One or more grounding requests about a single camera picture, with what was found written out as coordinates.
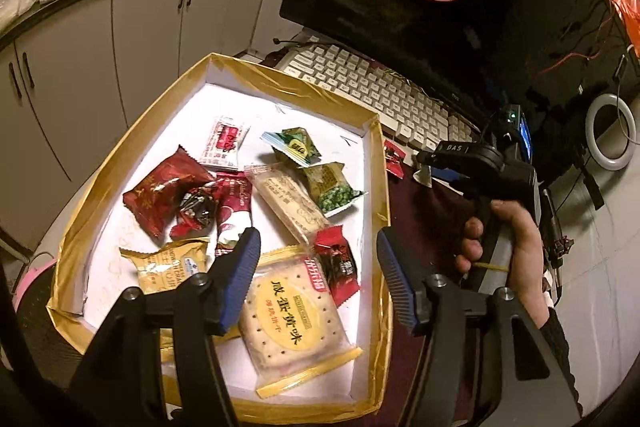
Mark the long beige cracker packet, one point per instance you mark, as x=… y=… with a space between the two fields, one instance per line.
x=290 y=202

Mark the small red snack packet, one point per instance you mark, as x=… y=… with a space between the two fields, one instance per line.
x=394 y=159

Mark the red and black snack packet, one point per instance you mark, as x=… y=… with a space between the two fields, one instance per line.
x=340 y=264

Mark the large yellow round-label cracker packet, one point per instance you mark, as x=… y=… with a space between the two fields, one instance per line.
x=295 y=327

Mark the green packet with blue edge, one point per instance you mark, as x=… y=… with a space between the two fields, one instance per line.
x=295 y=146

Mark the orange plastic bag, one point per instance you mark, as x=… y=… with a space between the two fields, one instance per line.
x=627 y=2

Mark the green pea snack packet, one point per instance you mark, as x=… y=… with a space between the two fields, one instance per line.
x=330 y=187

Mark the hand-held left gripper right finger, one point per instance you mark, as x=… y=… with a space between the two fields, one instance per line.
x=395 y=277

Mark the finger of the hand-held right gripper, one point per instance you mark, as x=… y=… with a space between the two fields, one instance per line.
x=460 y=187
x=452 y=152

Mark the white tray with yellow tape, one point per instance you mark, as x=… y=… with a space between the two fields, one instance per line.
x=165 y=132

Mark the black computer monitor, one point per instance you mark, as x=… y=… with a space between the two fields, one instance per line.
x=400 y=32

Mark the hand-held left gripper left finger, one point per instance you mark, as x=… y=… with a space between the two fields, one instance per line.
x=240 y=277

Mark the person's right hand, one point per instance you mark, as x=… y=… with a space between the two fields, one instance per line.
x=527 y=257

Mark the white kitchen cabinet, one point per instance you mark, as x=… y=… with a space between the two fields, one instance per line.
x=145 y=32

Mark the white keyboard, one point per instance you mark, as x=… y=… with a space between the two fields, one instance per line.
x=360 y=87

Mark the shiny dark red candy packet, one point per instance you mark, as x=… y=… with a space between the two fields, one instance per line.
x=197 y=212

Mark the large dark red snack packet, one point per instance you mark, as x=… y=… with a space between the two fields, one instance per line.
x=155 y=194

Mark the yellow sandwich cracker packet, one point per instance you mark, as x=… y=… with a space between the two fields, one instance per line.
x=170 y=269

